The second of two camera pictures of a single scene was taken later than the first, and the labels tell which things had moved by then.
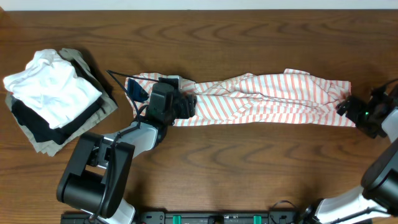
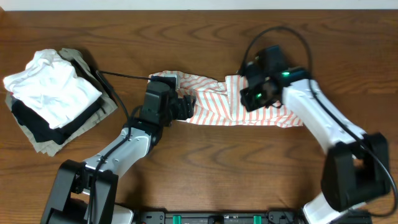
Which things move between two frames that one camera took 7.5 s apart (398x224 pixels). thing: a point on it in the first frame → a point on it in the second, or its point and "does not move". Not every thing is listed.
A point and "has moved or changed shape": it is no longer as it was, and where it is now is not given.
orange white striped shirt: x=284 y=97 has moved or changed shape
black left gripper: x=186 y=108 does not move
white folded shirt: x=50 y=86 does not move
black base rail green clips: x=195 y=216 does not move
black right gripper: x=354 y=113 → x=247 y=101
